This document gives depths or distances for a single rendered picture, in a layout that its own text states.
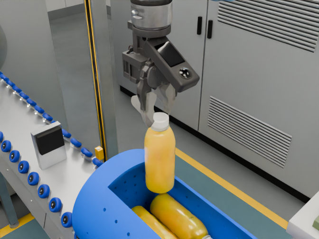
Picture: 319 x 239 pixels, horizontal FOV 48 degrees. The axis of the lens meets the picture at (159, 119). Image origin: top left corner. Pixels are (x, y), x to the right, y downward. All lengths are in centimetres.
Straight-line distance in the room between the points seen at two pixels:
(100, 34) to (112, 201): 76
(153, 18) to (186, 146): 227
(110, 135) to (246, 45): 107
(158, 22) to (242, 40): 167
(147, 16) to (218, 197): 196
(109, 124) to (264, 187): 138
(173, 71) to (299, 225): 46
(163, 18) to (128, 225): 41
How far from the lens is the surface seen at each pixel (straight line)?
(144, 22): 65
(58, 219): 117
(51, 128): 127
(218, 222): 93
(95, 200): 83
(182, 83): 63
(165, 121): 75
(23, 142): 150
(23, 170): 131
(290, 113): 227
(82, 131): 309
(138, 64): 69
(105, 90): 150
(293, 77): 217
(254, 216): 243
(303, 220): 90
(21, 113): 168
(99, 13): 138
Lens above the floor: 180
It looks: 35 degrees down
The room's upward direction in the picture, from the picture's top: straight up
